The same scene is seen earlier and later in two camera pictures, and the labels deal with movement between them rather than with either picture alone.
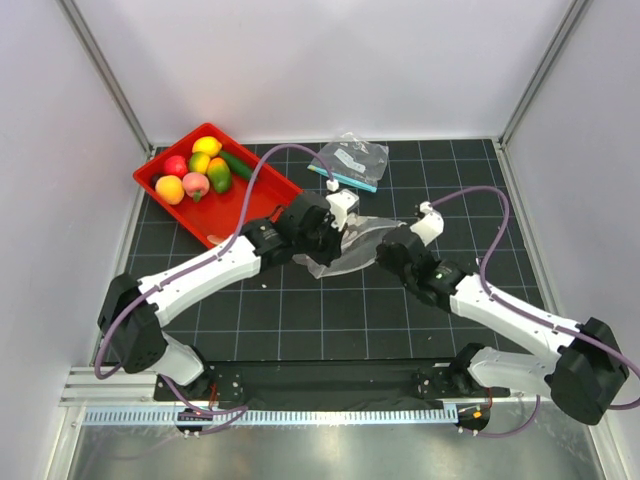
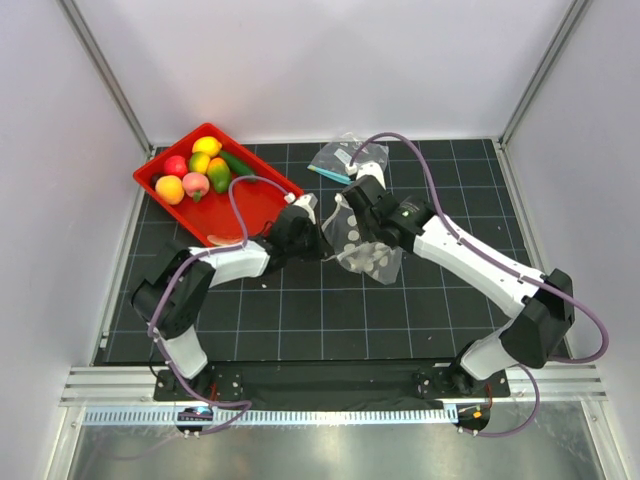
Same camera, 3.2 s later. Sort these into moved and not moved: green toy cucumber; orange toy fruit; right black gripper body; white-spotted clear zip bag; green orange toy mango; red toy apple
Moved: right black gripper body; white-spotted clear zip bag
Not moved: green toy cucumber; red toy apple; green orange toy mango; orange toy fruit
